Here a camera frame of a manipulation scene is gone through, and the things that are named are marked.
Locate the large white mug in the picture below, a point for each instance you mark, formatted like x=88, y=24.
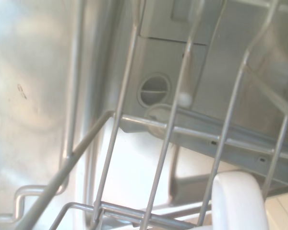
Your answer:
x=237, y=198

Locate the dishwasher rack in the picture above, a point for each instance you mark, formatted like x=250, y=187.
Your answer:
x=38, y=72

